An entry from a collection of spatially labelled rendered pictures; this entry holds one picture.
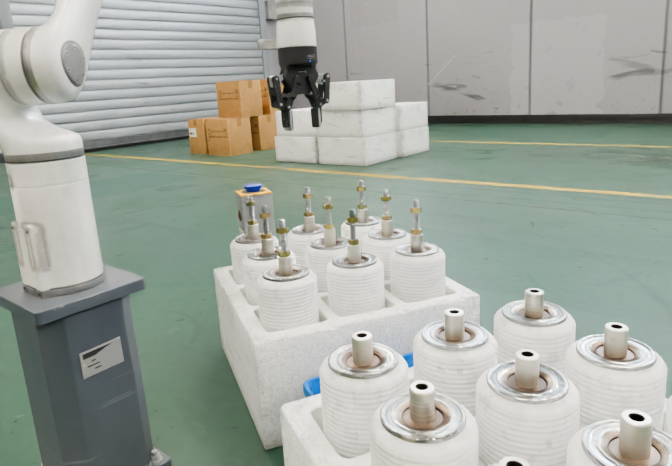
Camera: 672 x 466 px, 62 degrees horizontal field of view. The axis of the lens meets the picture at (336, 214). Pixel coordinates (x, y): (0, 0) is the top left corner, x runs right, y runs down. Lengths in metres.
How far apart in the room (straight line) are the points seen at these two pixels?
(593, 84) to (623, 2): 0.75
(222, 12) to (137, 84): 1.49
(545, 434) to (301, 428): 0.25
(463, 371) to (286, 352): 0.32
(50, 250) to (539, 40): 5.74
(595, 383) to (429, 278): 0.40
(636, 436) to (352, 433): 0.26
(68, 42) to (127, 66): 5.74
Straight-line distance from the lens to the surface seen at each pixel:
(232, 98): 4.84
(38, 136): 0.77
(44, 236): 0.79
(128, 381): 0.86
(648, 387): 0.65
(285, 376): 0.89
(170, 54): 6.80
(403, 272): 0.96
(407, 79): 6.92
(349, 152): 3.71
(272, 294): 0.87
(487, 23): 6.44
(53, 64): 0.75
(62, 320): 0.78
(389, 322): 0.91
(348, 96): 3.66
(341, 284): 0.91
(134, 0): 6.68
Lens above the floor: 0.54
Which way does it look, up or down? 13 degrees down
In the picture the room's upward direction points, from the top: 4 degrees counter-clockwise
